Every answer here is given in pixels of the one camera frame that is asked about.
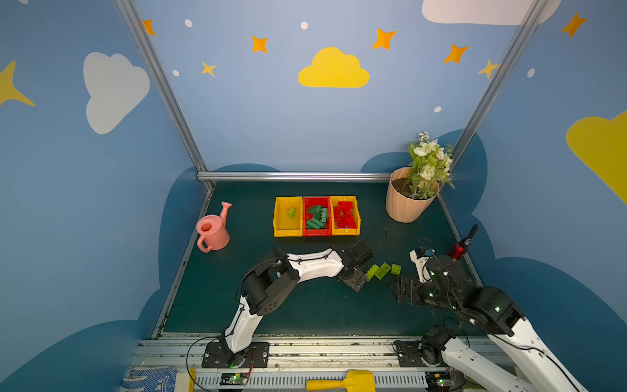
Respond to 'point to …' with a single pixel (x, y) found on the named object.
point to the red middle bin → (324, 202)
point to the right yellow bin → (335, 200)
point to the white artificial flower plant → (429, 166)
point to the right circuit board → (444, 382)
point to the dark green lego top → (316, 211)
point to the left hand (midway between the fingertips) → (355, 275)
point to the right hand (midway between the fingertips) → (404, 281)
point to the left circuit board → (234, 379)
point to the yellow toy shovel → (356, 380)
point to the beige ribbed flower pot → (399, 205)
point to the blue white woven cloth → (152, 379)
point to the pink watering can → (215, 233)
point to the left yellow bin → (283, 224)
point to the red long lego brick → (340, 213)
